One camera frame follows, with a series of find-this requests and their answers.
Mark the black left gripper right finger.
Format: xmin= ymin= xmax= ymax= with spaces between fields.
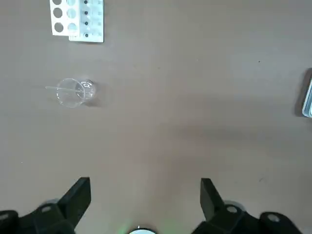
xmin=192 ymin=177 xmax=303 ymax=234

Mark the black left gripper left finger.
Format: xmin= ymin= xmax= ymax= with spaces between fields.
xmin=0 ymin=177 xmax=92 ymax=234

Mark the large clear glass beaker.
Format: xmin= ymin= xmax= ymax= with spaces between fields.
xmin=56 ymin=78 xmax=97 ymax=109

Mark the white test tube rack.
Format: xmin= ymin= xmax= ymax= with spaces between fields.
xmin=49 ymin=0 xmax=105 ymax=43

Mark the clear glass stirring rod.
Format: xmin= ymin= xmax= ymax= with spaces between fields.
xmin=45 ymin=85 xmax=85 ymax=94

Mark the silver digital balance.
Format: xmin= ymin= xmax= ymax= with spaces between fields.
xmin=301 ymin=68 xmax=312 ymax=117

